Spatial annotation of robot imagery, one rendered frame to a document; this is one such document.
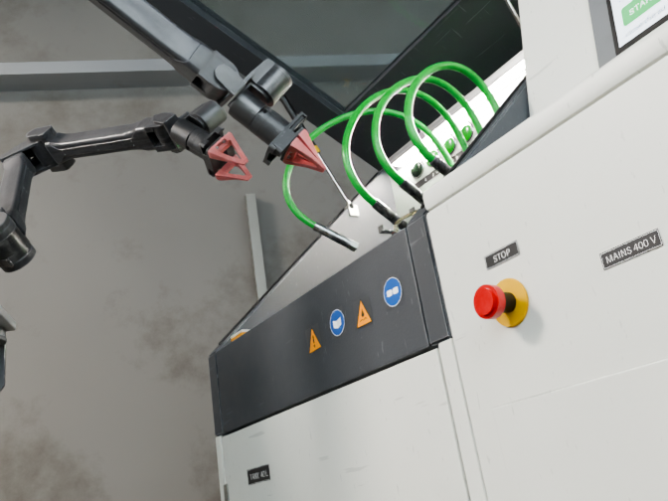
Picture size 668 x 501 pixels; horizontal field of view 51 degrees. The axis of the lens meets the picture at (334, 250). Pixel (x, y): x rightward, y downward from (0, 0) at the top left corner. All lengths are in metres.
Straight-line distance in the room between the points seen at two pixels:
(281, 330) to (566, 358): 0.57
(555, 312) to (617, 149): 0.17
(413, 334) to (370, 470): 0.20
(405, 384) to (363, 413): 0.10
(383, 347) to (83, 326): 2.07
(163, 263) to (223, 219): 0.32
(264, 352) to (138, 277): 1.75
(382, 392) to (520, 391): 0.24
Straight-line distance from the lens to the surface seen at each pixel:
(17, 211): 1.64
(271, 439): 1.20
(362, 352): 0.97
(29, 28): 3.59
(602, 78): 0.72
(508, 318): 0.76
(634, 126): 0.69
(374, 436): 0.95
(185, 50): 1.28
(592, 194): 0.71
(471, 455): 0.82
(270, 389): 1.20
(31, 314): 2.94
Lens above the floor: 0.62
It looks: 20 degrees up
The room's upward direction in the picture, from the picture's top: 9 degrees counter-clockwise
